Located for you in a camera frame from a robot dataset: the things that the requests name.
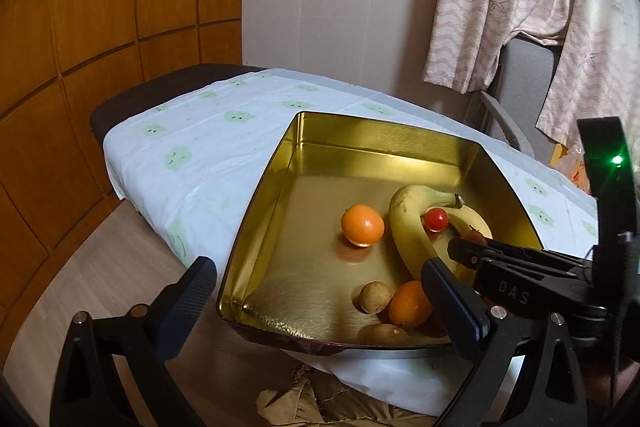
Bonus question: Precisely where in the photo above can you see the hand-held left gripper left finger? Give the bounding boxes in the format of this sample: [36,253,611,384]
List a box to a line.
[50,255,218,427]

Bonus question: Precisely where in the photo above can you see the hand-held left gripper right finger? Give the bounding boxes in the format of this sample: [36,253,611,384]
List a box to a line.
[420,257,588,427]

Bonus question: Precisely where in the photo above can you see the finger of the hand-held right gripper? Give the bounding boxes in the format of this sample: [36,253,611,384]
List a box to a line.
[465,237,596,280]
[446,237,608,323]

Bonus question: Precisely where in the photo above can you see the small orange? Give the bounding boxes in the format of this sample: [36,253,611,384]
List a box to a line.
[389,281,433,328]
[341,204,386,249]

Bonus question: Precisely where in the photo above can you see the large brown longan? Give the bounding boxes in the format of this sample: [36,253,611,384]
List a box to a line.
[362,323,410,347]

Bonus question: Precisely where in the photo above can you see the small brown longan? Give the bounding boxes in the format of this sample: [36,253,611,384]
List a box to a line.
[359,282,391,314]

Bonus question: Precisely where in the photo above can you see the spotted yellow banana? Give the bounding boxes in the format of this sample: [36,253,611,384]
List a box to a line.
[389,184,465,290]

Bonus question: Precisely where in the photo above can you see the gold tin box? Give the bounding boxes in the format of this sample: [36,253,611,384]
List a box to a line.
[216,110,543,356]

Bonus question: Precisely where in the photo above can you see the clear red-print plastic bag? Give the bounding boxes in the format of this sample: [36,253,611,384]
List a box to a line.
[550,144,593,195]

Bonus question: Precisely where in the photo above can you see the white green-print tablecloth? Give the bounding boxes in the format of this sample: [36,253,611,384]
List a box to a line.
[102,68,601,418]

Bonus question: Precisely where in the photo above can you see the grey chair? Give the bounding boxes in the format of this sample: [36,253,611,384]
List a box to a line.
[472,32,568,158]

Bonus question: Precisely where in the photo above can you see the brown pants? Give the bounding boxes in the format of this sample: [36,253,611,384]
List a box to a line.
[255,362,436,427]

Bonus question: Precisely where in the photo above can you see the black table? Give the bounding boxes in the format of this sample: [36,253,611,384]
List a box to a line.
[90,63,266,132]

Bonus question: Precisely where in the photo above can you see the wooden wardrobe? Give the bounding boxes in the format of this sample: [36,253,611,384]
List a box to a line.
[0,0,248,358]

